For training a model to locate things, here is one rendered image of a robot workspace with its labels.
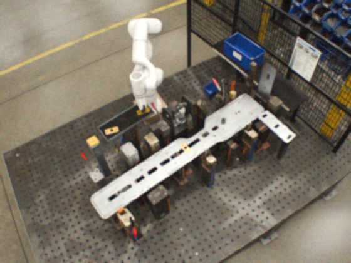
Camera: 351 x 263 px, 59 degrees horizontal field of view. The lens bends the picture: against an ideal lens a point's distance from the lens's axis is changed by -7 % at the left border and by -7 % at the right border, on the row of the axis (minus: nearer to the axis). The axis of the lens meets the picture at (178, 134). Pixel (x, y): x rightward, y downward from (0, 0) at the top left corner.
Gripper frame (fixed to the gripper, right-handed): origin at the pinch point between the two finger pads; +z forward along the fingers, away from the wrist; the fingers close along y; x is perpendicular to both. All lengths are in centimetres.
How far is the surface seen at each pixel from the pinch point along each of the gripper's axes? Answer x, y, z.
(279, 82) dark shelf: 109, 5, 16
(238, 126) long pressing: 60, 27, 19
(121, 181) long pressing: -29.0, 35.5, 18.6
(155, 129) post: 3.3, 12.7, 9.0
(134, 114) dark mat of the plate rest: -6.4, 0.5, 2.7
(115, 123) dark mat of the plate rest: -20.0, 1.8, 2.7
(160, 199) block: -11, 58, 16
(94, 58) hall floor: -14, -202, 119
